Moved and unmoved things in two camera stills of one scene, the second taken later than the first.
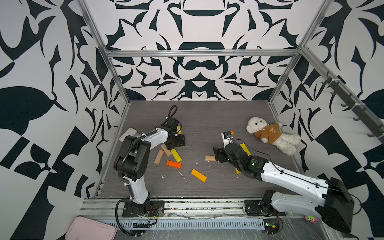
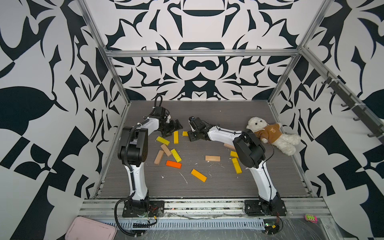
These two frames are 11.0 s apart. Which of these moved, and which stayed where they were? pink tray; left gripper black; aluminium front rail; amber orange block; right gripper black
Moved: left gripper black; right gripper black
Stayed: pink tray; aluminium front rail; amber orange block
